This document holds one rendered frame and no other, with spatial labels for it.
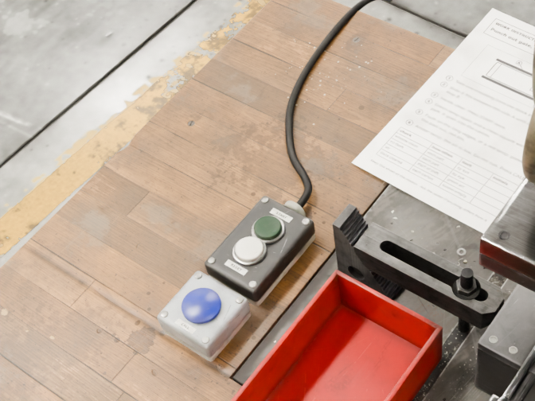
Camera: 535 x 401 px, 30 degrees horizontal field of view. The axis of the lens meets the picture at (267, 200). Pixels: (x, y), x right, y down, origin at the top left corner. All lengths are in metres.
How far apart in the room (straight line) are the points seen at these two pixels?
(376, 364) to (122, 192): 0.36
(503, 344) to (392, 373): 0.13
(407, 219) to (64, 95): 1.64
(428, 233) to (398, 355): 0.15
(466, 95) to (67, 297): 0.51
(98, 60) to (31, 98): 0.20
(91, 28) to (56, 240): 1.67
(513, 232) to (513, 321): 0.16
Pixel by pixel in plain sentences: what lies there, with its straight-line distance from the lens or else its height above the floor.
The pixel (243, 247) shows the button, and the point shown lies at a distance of 1.03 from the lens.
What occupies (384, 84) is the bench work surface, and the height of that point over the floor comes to 0.90.
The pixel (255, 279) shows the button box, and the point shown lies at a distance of 1.01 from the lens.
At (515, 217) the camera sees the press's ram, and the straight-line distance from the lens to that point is 0.79.
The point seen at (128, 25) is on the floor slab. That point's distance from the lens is 2.74.
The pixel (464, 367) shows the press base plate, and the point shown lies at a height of 0.90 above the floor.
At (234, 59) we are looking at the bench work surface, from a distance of 1.26.
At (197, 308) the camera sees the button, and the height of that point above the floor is 0.94.
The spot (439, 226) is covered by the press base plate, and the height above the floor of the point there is 0.90.
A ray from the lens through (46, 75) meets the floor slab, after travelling 2.68.
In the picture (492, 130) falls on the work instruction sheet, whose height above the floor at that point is 0.90.
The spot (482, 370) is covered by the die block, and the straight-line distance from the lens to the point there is 0.94.
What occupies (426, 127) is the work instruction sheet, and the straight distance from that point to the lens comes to 1.16.
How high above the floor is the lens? 1.77
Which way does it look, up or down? 52 degrees down
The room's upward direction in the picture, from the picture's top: 12 degrees counter-clockwise
